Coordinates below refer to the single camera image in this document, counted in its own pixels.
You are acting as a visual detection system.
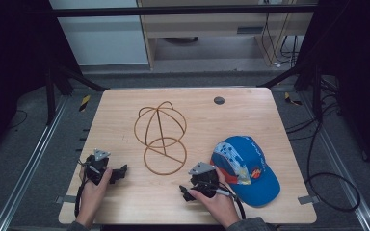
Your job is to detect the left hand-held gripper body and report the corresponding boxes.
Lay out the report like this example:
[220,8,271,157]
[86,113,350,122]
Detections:
[84,148,112,186]

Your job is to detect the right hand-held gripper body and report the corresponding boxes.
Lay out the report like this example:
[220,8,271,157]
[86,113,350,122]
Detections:
[188,161,222,199]

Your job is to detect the person's left hand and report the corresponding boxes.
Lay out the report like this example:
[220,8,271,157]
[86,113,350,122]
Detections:
[75,165,114,228]

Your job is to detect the person's right hand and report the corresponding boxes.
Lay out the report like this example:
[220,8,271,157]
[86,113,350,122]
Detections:
[187,166,241,229]

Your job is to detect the blue baseball cap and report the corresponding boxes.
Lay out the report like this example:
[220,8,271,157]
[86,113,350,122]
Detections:
[209,135,281,208]

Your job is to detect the grey tape strip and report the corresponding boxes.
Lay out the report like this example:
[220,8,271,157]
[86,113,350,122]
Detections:
[55,195,78,205]
[297,194,321,206]

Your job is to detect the yellow black hazard tape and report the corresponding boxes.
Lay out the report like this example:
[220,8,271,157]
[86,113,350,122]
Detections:
[78,94,92,113]
[283,91,303,107]

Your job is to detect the white cabinet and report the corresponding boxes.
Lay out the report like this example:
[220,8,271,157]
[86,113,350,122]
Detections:
[49,0,150,66]

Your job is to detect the wooden background desk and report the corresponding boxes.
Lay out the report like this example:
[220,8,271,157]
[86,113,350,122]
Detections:
[136,0,319,69]

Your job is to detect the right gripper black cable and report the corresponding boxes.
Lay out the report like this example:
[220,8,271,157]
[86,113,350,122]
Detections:
[198,180,248,221]

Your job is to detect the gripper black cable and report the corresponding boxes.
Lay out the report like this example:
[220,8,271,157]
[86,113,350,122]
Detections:
[73,178,89,218]
[198,180,248,221]

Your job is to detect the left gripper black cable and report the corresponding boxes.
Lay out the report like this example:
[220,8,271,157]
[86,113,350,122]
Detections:
[73,178,89,218]

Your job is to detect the wire hat stand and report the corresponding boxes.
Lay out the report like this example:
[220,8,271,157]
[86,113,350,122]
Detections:
[133,100,188,177]

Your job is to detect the aluminium floor rail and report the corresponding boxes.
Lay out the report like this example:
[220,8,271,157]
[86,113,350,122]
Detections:
[298,92,370,231]
[0,95,70,231]

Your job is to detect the black frame leg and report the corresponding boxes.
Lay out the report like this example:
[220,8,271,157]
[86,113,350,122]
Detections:
[44,61,110,127]
[257,61,324,119]

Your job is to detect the black floor cable loop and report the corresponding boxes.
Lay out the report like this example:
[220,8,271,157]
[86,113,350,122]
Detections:
[284,76,362,214]

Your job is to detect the hanging desk cables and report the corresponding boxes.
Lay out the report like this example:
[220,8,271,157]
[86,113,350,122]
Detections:
[260,0,301,69]

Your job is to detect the black frame crossbar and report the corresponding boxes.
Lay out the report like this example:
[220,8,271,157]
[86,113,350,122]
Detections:
[49,3,318,18]

